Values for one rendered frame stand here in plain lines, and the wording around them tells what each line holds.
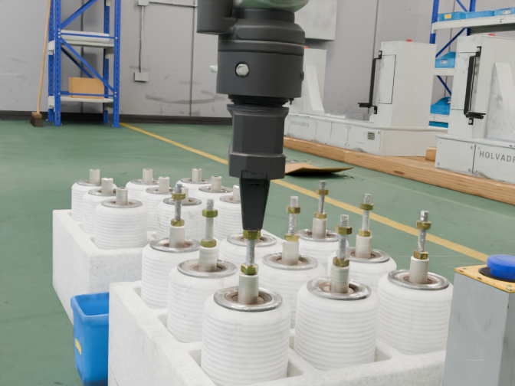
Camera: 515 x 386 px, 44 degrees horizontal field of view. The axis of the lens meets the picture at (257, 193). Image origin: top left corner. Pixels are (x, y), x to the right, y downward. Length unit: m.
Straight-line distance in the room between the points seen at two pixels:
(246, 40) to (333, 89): 7.43
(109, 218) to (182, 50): 6.14
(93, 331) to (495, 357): 0.61
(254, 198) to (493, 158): 2.73
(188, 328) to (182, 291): 0.04
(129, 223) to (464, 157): 2.55
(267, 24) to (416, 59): 3.59
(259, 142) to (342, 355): 0.26
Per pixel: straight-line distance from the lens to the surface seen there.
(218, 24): 0.62
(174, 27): 7.23
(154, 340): 0.77
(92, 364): 1.05
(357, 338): 0.73
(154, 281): 0.88
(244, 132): 0.62
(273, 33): 0.62
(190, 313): 0.77
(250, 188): 0.65
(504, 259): 0.65
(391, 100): 4.11
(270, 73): 0.62
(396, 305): 0.79
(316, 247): 0.96
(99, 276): 1.14
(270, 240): 0.95
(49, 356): 1.18
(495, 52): 3.62
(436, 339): 0.81
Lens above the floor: 0.48
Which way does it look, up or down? 10 degrees down
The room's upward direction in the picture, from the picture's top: 3 degrees clockwise
